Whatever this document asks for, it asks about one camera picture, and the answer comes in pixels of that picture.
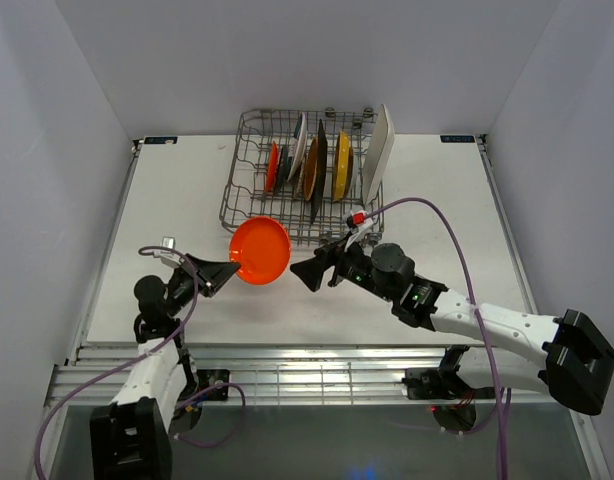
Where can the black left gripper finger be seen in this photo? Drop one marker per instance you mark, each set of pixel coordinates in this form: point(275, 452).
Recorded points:
point(197, 262)
point(215, 275)

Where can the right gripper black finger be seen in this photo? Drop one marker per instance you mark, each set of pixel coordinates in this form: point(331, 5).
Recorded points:
point(311, 271)
point(342, 243)

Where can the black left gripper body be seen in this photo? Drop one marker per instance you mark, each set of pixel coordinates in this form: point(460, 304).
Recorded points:
point(180, 292)

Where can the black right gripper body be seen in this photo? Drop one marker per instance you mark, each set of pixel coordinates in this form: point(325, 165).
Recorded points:
point(356, 268)

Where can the orange round plate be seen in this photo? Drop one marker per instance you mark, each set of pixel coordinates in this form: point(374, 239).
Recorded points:
point(262, 247)
point(271, 168)

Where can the speckled beige oval plate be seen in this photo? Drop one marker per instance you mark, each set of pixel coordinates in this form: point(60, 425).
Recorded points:
point(298, 186)

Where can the yellow polka dot plate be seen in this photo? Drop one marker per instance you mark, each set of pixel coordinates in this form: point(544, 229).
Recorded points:
point(342, 167)

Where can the woven bamboo round plate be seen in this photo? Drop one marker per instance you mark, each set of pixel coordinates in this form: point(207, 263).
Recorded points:
point(310, 170)

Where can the green square glazed plate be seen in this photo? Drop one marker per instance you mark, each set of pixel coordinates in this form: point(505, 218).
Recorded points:
point(321, 165)

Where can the dark teal round plate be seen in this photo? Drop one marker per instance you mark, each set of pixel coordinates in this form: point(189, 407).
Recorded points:
point(284, 165)

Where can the white rectangular plate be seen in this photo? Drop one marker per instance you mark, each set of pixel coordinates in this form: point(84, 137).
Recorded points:
point(377, 156)

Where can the white plate striped rim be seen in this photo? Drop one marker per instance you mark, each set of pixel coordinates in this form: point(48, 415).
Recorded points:
point(297, 146)

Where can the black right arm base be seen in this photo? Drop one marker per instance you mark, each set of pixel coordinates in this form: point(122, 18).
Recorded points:
point(435, 384)

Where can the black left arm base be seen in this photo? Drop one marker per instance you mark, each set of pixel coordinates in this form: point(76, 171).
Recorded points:
point(210, 377)

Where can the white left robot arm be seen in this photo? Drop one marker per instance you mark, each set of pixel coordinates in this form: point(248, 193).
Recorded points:
point(129, 436)

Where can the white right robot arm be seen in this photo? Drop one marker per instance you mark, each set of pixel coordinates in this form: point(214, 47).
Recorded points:
point(566, 357)

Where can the black label back left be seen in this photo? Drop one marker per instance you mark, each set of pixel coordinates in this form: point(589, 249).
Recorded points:
point(160, 140)

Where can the black xdof label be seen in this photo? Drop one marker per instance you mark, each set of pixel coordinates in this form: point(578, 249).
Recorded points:
point(454, 139)

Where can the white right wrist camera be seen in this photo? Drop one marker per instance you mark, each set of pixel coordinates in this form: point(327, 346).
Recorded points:
point(359, 223)

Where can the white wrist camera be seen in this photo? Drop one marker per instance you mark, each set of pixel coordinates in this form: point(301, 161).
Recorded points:
point(167, 252)
point(359, 223)

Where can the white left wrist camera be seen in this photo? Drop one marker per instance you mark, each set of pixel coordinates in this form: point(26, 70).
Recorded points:
point(167, 252)

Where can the grey wire dish rack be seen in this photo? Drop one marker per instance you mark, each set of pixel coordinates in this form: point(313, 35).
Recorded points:
point(244, 196)

